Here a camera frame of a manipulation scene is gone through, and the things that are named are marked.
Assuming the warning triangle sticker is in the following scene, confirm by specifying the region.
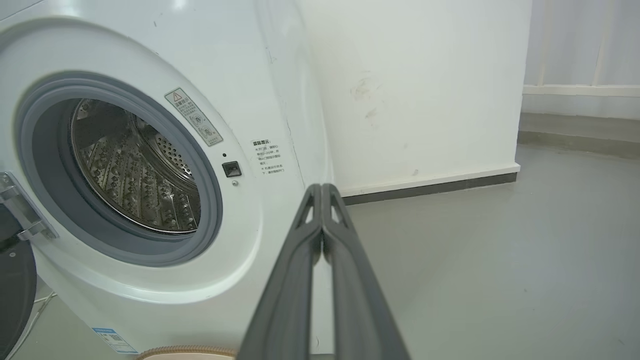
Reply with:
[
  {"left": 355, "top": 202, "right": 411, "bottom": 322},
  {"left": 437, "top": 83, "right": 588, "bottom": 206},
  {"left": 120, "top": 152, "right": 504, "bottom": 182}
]
[{"left": 165, "top": 88, "right": 224, "bottom": 147}]

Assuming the printed text notice label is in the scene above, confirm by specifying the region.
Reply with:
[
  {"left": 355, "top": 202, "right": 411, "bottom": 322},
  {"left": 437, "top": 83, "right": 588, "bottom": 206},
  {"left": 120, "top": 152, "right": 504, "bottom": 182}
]
[{"left": 251, "top": 139, "right": 287, "bottom": 176}]

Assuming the thin white cable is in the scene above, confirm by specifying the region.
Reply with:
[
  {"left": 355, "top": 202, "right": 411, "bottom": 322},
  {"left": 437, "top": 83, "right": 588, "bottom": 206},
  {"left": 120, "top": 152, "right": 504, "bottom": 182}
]
[{"left": 15, "top": 291, "right": 57, "bottom": 351}]

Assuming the washing machine door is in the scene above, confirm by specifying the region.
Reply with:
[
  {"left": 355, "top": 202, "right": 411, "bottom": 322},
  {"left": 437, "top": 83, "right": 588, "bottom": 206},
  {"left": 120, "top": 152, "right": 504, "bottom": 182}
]
[{"left": 0, "top": 202, "right": 38, "bottom": 346}]

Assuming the metal washing machine door hinge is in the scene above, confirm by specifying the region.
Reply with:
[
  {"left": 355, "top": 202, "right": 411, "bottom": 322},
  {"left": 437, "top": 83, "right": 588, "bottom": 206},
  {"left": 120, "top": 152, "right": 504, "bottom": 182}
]
[{"left": 0, "top": 171, "right": 59, "bottom": 242}]

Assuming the blue energy label sticker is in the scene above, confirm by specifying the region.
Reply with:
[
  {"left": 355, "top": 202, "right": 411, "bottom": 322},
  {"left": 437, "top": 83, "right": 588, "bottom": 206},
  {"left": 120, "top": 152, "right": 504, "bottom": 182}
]
[{"left": 91, "top": 327, "right": 138, "bottom": 355}]

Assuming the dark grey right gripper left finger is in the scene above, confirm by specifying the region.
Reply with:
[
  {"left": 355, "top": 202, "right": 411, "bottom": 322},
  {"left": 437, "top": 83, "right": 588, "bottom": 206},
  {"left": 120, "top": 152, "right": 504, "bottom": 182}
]
[{"left": 237, "top": 183, "right": 322, "bottom": 360}]

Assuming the white front-load washing machine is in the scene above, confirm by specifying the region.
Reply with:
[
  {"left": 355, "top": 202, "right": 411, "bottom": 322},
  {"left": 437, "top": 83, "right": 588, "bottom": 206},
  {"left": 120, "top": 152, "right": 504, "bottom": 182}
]
[{"left": 0, "top": 0, "right": 335, "bottom": 356}]

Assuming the stainless steel washing machine drum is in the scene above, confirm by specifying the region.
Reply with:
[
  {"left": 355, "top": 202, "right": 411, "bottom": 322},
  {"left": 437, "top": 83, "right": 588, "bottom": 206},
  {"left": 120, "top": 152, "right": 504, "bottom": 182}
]
[{"left": 69, "top": 98, "right": 202, "bottom": 234}]

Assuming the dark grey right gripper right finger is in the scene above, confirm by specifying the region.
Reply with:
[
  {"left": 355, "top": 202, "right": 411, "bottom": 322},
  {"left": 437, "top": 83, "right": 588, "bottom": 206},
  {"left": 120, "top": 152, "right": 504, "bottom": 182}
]
[{"left": 322, "top": 183, "right": 412, "bottom": 360}]

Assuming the cream perforated laundry basket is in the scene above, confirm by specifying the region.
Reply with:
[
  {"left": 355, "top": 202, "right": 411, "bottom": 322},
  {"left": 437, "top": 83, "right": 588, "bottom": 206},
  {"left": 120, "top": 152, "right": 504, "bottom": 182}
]
[{"left": 136, "top": 345, "right": 237, "bottom": 360}]

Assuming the white window frame rail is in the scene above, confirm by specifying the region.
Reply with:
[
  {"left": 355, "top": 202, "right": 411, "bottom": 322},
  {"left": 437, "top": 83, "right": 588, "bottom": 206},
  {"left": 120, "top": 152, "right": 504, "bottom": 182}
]
[{"left": 522, "top": 0, "right": 640, "bottom": 121}]

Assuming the grey rubber door gasket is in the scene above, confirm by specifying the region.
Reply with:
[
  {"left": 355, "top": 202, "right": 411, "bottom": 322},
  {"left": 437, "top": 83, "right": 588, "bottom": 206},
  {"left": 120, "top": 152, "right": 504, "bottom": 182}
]
[{"left": 14, "top": 71, "right": 224, "bottom": 267}]

